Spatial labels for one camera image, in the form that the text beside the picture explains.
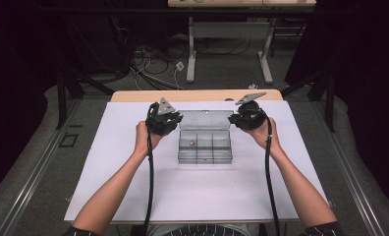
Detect white metal frame desk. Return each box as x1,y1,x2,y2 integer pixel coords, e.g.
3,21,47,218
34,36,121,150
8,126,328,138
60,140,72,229
167,0,317,85

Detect clear plastic compartment box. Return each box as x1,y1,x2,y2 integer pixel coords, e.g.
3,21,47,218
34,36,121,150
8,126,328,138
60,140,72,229
177,109,235,165

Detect person's left hand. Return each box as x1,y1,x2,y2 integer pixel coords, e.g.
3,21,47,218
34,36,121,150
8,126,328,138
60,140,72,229
135,120,164,156

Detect person's right hand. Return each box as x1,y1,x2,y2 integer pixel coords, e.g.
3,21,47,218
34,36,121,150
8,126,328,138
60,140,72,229
245,117,282,155

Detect hand-held gripper black cable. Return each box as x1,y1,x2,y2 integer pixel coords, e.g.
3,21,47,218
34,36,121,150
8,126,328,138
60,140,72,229
264,117,281,236
143,101,158,227

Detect aluminium floor rail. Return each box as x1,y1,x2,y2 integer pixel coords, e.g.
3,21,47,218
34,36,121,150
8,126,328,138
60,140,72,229
313,100,387,236
0,97,83,236

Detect tangle of floor cables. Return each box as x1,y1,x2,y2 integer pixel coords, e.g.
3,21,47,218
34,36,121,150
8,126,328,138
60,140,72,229
127,30,187,91

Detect dark curtain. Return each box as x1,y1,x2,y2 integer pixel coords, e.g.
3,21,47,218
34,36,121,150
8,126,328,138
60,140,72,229
284,0,389,210
0,0,66,201

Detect person's black striped clothing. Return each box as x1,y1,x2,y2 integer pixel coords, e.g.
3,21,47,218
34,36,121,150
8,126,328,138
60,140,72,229
62,221,344,236

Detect wooden table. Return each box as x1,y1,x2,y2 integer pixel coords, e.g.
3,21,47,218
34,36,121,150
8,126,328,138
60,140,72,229
110,88,284,103

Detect white table sheet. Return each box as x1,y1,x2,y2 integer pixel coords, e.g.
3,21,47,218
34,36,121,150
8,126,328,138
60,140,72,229
64,100,328,224

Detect left hand-held gripper black cable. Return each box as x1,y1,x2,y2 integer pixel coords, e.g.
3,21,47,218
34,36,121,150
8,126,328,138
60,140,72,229
143,101,158,227

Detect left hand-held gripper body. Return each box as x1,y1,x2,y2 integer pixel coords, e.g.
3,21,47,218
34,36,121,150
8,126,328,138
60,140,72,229
145,97,178,137

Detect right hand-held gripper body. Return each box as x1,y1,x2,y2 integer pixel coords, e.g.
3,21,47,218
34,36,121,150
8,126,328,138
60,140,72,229
235,91,269,131

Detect right hand-held gripper black cable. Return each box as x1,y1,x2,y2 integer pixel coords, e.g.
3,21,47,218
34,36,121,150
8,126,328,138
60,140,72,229
264,117,281,236

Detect black metal stand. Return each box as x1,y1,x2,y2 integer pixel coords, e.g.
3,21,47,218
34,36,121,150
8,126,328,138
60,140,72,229
280,70,336,133
55,70,116,131

